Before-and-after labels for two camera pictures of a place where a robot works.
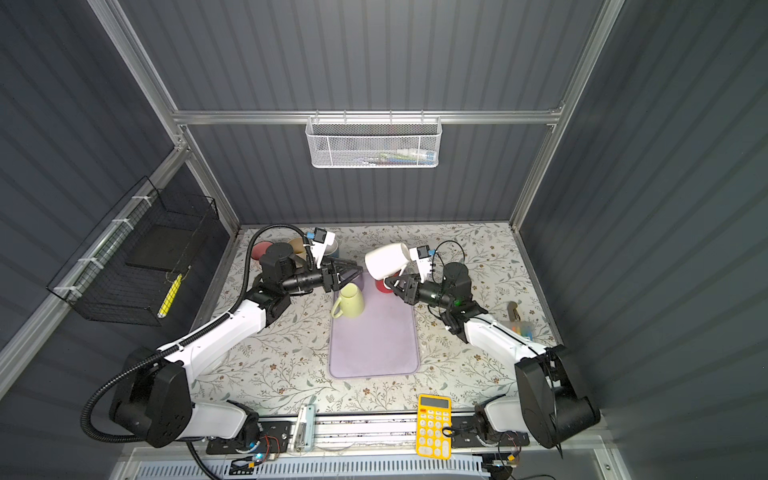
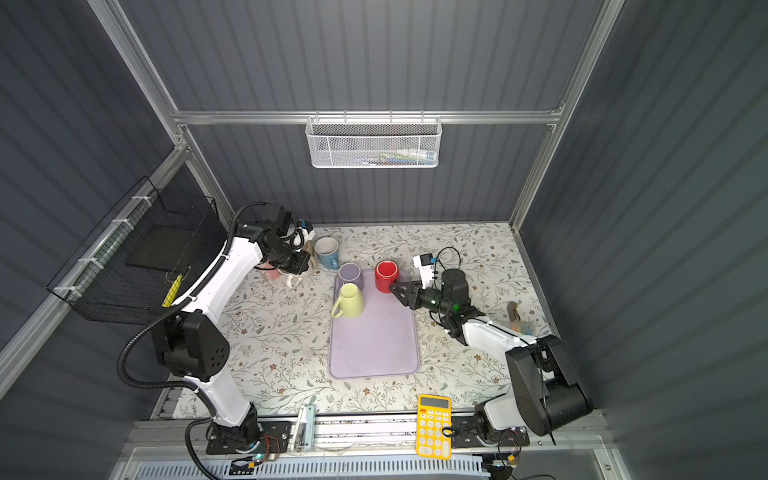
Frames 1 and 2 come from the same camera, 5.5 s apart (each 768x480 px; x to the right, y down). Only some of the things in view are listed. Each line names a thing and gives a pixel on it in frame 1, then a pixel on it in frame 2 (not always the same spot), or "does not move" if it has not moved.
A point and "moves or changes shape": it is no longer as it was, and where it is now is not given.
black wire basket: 142,261 does not move
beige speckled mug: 297,245 moves or changes shape
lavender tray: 384,340 does not move
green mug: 352,302 does not move
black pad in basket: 162,249 does not move
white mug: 386,260 moves or changes shape
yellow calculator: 433,415 does not move
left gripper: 333,282 → 301,263
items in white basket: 405,156 does not move
